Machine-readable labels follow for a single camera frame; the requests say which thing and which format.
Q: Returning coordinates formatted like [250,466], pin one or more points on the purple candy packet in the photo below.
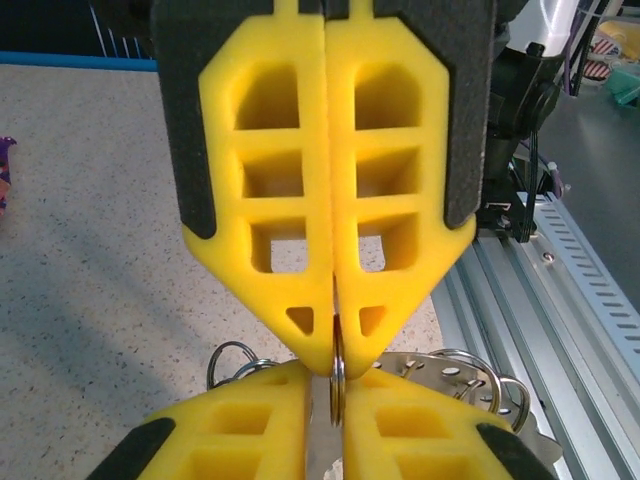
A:
[4,175]

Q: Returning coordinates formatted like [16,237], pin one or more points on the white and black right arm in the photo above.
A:
[520,100]

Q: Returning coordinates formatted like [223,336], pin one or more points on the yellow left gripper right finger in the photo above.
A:
[410,440]

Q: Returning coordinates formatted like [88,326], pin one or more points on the patterned fabric item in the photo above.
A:
[605,62]

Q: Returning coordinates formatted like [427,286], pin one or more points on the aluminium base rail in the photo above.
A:
[500,325]

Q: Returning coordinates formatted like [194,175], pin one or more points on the green plastic item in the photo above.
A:
[625,87]

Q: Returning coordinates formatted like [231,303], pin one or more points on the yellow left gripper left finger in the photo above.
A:
[225,430]

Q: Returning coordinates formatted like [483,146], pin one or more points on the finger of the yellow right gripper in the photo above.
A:
[220,165]
[435,165]

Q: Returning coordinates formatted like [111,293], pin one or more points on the silver split keyring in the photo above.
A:
[338,385]

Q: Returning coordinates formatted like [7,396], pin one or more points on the silver key rings bunch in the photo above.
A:
[249,369]

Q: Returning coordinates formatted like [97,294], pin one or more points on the perforated silver metal plate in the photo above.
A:
[440,387]

